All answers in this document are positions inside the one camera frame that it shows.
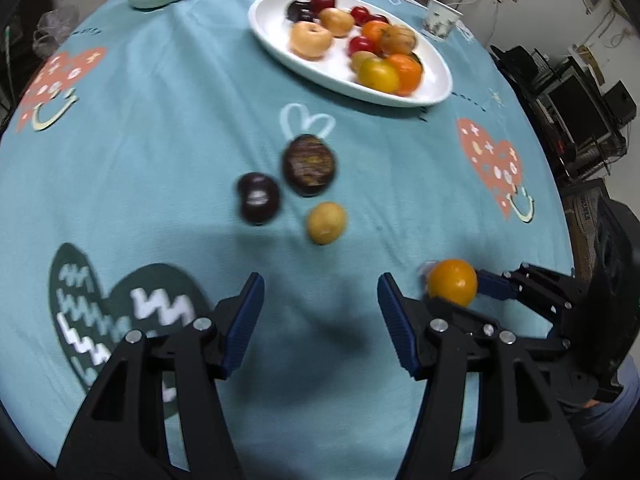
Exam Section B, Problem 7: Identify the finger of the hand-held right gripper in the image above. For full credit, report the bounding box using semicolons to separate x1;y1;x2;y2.
477;261;582;329
429;299;572;357

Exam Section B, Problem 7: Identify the green-yellow tangerine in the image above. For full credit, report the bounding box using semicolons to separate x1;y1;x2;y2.
356;57;401;93

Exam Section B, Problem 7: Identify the small red plum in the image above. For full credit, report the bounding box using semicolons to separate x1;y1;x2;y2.
348;35;376;57

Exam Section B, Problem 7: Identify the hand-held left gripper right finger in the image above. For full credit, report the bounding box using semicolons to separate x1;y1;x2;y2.
376;272;586;480

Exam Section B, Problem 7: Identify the white oval plate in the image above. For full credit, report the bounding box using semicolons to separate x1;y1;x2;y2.
248;0;454;107

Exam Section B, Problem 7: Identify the pale yellow round fruit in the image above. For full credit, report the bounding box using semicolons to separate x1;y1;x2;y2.
319;7;356;38

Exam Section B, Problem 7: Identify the pale orange dimpled fruit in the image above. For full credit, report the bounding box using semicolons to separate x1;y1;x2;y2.
290;21;333;61

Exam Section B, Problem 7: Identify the black monitor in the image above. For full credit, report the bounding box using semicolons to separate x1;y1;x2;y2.
545;72;613;148

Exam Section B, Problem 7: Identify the clear plastic bag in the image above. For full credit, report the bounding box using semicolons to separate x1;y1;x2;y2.
32;5;81;58

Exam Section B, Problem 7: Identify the large striped pepino melon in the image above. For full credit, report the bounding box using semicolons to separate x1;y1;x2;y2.
380;25;418;57

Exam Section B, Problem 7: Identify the person's right forearm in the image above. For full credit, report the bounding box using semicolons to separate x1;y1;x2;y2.
565;360;633;446

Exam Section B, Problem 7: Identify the black speaker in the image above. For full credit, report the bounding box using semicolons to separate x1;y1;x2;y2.
602;80;638;126

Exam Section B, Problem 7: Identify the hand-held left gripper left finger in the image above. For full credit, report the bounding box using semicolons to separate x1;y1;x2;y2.
55;272;266;480

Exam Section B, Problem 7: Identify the dark passion fruit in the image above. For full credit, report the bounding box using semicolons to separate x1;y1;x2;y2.
282;134;339;198

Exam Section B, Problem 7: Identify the orange tangerine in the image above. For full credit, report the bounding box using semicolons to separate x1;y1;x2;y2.
387;53;422;97
361;20;392;46

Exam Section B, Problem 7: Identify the yellow-orange tangerine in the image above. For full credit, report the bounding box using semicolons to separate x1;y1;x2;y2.
426;258;478;307

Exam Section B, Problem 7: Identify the printed paper cup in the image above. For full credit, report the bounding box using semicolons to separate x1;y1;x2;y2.
419;0;463;43

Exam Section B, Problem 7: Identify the small striped pepino melon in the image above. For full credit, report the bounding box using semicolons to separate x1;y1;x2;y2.
306;201;348;246

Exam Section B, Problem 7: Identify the blue printed tablecloth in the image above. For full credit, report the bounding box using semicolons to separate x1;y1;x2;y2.
0;0;576;480

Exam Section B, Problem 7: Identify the dark purple plum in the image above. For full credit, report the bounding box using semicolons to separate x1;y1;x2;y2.
286;0;315;24
236;172;281;226

